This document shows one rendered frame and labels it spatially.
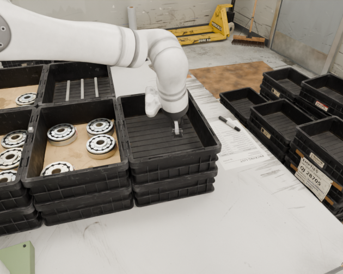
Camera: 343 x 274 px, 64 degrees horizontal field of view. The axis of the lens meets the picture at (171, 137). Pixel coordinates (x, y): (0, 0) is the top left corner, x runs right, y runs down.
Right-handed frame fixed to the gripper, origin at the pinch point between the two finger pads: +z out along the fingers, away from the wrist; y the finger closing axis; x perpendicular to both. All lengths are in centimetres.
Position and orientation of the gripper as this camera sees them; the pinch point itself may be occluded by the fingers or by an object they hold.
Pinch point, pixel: (177, 125)
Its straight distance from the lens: 84.5
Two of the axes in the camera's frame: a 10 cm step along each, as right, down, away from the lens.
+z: 1.0, 4.2, 9.0
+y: -0.5, -9.0, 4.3
